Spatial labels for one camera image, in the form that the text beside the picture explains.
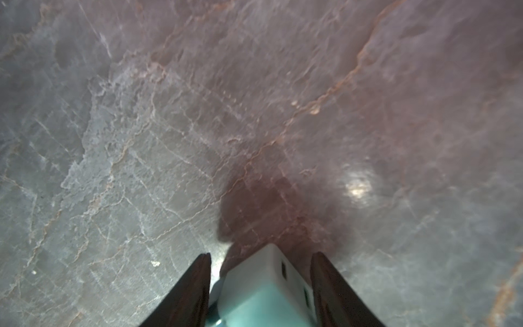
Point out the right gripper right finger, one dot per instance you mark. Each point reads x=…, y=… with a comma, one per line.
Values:
x=336, y=303

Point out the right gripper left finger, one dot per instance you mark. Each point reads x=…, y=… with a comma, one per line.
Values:
x=187, y=302

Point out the teal plug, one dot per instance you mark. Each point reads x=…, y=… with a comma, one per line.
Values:
x=263, y=290

